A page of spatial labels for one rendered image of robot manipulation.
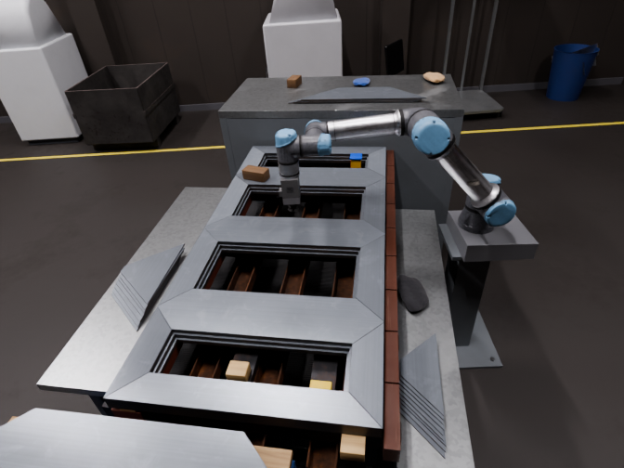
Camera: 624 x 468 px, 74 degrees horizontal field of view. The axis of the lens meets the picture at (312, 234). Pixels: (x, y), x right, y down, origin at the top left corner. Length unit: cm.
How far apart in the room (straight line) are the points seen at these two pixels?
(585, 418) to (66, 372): 211
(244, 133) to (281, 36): 216
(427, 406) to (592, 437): 112
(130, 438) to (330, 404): 50
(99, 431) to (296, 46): 385
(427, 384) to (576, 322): 152
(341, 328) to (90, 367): 81
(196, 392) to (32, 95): 465
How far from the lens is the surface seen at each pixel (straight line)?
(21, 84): 552
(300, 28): 444
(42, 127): 564
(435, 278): 173
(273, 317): 133
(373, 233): 163
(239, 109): 241
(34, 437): 135
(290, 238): 162
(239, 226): 174
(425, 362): 140
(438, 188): 248
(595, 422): 237
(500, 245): 183
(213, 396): 120
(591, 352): 262
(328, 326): 129
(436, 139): 146
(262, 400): 116
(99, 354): 158
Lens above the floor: 184
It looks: 37 degrees down
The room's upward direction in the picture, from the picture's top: 4 degrees counter-clockwise
